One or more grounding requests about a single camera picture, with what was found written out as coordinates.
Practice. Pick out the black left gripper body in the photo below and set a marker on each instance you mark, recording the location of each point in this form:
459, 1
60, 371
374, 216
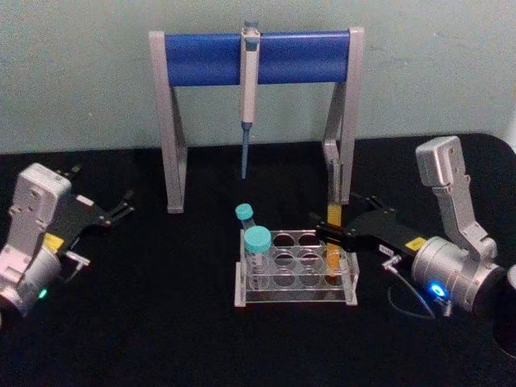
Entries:
78, 219

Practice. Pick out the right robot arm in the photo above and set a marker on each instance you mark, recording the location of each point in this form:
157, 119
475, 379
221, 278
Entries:
455, 242

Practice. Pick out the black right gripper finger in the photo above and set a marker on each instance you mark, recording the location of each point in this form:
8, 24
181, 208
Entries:
334, 235
375, 202

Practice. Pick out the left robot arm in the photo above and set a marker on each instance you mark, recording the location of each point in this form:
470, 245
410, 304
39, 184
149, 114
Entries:
28, 225

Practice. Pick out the clear plastic tube rack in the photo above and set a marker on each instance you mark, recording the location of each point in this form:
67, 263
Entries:
298, 292

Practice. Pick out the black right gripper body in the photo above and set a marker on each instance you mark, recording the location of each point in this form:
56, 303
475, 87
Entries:
379, 234

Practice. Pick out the grey stand with blue bar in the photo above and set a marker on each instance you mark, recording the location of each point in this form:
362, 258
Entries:
201, 56

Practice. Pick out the tube with orange liquid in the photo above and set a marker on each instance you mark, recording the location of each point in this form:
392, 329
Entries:
334, 215

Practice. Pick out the clear tube with teal cap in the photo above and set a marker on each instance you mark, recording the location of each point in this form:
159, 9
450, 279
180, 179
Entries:
244, 211
257, 238

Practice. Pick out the grey pipette with blue tip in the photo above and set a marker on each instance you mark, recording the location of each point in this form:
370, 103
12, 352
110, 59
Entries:
249, 92

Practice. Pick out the black table cloth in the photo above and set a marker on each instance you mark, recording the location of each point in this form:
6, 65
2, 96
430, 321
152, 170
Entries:
161, 342

